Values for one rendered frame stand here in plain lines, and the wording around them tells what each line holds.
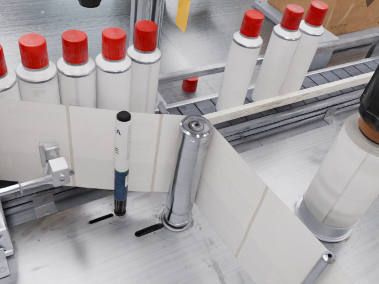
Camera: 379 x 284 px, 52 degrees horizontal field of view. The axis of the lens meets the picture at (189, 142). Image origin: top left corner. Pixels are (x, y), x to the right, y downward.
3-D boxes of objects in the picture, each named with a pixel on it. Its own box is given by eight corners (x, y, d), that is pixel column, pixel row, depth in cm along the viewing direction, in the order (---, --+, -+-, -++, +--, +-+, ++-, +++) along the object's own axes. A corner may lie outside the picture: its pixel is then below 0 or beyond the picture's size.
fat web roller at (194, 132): (169, 237, 55) (189, 142, 42) (155, 212, 58) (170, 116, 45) (197, 226, 57) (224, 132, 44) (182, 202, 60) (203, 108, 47)
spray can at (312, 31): (282, 105, 81) (319, 12, 67) (267, 90, 84) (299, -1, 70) (300, 100, 84) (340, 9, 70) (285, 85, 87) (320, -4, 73)
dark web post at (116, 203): (116, 218, 56) (119, 120, 43) (111, 209, 57) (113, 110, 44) (127, 214, 57) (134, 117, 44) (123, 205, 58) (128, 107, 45)
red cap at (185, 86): (198, 85, 91) (200, 74, 88) (194, 93, 88) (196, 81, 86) (184, 81, 91) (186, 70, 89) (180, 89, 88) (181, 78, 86)
